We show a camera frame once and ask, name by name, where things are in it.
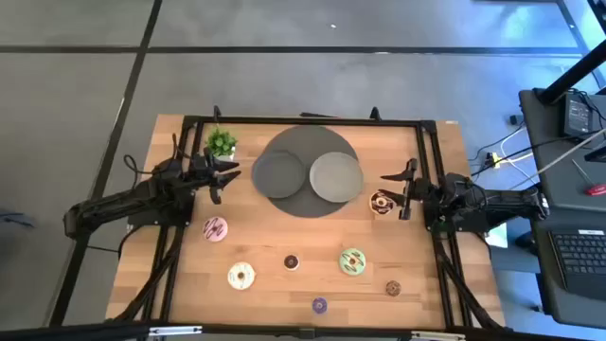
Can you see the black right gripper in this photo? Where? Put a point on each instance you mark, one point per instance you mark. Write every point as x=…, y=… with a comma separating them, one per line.
x=416, y=189

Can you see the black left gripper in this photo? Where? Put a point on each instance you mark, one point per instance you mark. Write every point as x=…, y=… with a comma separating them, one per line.
x=204, y=170

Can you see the large pink striped donut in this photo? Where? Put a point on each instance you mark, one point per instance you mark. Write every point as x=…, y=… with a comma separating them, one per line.
x=215, y=229

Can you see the large green striped donut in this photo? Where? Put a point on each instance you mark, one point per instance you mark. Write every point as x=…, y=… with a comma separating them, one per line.
x=347, y=262

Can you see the small chocolate sprinkled white donut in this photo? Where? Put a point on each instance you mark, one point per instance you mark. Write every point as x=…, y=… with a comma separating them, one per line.
x=291, y=262

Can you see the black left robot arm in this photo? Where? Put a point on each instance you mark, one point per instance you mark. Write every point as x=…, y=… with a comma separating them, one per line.
x=118, y=201

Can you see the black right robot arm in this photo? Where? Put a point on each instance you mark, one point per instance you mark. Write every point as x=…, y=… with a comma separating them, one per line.
x=492, y=203

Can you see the large chocolate and white donut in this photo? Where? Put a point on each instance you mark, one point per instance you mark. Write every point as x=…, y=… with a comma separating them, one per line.
x=377, y=207

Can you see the green plant in white pot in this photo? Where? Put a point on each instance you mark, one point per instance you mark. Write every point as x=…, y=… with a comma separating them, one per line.
x=221, y=142

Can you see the dark grey plate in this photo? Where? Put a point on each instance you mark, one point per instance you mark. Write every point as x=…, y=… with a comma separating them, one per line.
x=278, y=174

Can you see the light grey plate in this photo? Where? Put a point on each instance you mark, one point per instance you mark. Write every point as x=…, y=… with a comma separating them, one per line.
x=336, y=177

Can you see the small brown donut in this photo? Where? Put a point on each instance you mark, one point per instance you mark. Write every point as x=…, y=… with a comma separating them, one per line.
x=393, y=288

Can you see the yellow plug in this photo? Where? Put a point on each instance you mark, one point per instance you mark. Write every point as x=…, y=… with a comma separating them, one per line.
x=495, y=159

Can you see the small purple donut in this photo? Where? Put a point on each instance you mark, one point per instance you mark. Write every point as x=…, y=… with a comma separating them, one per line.
x=319, y=305

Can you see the black beam with silver brackets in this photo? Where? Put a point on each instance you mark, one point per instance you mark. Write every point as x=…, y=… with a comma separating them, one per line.
x=303, y=333

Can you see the dark grey side desk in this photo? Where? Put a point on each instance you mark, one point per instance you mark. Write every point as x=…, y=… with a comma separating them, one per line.
x=568, y=208

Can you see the black electronic box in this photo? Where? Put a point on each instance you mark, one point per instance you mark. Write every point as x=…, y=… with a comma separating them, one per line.
x=577, y=116

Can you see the black keyboard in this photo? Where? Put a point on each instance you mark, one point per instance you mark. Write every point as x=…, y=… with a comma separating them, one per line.
x=582, y=260

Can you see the black diagonal pole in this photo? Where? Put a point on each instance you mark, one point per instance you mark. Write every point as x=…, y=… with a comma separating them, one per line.
x=573, y=73

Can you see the black aluminium table frame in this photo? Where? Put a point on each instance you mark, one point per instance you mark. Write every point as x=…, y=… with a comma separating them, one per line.
x=308, y=119

